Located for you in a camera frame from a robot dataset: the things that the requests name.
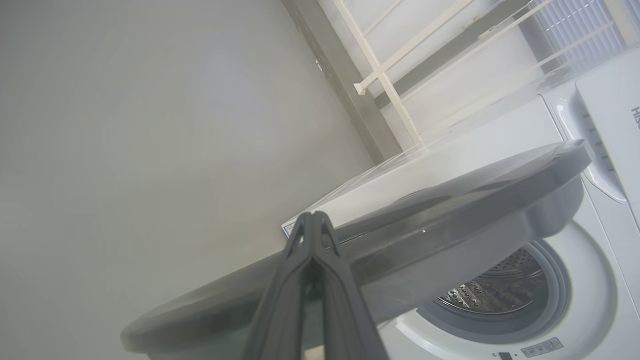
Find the white front-load washing machine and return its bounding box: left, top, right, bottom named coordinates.
left=281, top=47, right=640, bottom=360

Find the white slatted blind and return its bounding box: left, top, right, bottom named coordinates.
left=535, top=0, right=640, bottom=71

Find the white drying rack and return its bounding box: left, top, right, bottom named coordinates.
left=332, top=0, right=640, bottom=151

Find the black text warning sticker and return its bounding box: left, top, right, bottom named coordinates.
left=520, top=337, right=565, bottom=358

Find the black-rimmed glass washer door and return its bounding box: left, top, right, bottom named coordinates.
left=120, top=139, right=593, bottom=360

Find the stainless steel washing machine drum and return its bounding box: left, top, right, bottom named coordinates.
left=437, top=247, right=548, bottom=315

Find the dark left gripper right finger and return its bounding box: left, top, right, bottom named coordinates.
left=310, top=211, right=391, bottom=360

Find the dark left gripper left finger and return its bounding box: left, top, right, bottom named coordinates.
left=240, top=212, right=316, bottom=360

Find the grey wall skirting board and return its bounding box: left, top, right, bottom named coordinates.
left=280, top=0, right=403, bottom=163

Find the white detergent drawer panel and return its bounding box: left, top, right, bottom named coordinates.
left=575, top=47, right=640, bottom=206

